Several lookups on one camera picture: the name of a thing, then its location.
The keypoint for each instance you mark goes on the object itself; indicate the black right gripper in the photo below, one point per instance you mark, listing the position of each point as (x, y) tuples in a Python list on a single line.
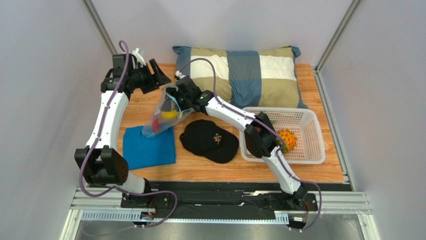
[(181, 101)]

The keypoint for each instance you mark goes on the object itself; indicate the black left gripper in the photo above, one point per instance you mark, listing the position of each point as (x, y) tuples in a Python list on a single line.
[(158, 78)]

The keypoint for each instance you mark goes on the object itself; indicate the clear zip top bag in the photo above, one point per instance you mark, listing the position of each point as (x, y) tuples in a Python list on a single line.
[(164, 124)]

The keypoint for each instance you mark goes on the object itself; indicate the fake yellow lemon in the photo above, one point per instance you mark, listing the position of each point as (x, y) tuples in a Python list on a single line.
[(169, 115)]

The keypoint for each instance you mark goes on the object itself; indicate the fake red chili pepper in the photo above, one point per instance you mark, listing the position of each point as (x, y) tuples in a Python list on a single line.
[(155, 125)]

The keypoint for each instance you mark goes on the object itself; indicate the fake pineapple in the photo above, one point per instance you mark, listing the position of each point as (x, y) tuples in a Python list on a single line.
[(288, 142)]

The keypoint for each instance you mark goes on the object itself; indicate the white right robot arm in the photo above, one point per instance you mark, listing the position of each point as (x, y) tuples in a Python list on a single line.
[(260, 138)]

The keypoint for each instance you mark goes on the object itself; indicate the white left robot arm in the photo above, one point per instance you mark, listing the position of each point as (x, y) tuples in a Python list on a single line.
[(99, 162)]

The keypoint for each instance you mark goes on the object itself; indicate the black baseball cap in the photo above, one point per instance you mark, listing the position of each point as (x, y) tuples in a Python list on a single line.
[(204, 138)]

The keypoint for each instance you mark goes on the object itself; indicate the blue folded t-shirt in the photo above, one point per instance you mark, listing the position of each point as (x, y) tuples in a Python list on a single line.
[(142, 152)]

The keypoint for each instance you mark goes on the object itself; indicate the plaid checkered pillow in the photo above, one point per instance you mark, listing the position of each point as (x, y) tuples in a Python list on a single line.
[(263, 78)]

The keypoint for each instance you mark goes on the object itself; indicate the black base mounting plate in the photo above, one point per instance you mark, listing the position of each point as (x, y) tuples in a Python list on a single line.
[(218, 204)]

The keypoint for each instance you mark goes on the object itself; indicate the white plastic basket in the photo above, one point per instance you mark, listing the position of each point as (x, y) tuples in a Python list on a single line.
[(304, 124)]

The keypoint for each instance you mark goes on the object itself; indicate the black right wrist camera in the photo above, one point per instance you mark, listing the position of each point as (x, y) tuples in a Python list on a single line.
[(187, 87)]

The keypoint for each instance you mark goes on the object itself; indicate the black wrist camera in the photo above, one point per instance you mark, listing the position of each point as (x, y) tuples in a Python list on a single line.
[(118, 61), (187, 87)]

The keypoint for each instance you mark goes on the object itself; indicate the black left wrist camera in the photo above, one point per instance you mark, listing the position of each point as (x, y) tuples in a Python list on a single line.
[(118, 61)]

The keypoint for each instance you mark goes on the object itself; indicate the left aluminium corner post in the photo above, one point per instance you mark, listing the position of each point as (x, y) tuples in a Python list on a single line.
[(99, 25)]

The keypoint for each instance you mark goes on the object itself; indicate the aluminium corner post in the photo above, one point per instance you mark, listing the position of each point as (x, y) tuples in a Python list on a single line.
[(99, 25), (342, 26)]

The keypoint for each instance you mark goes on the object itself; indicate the aluminium front frame rail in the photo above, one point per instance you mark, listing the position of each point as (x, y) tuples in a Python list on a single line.
[(332, 199)]

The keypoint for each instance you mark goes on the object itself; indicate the right aluminium corner post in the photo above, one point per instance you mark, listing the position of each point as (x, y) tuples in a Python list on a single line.
[(342, 26)]

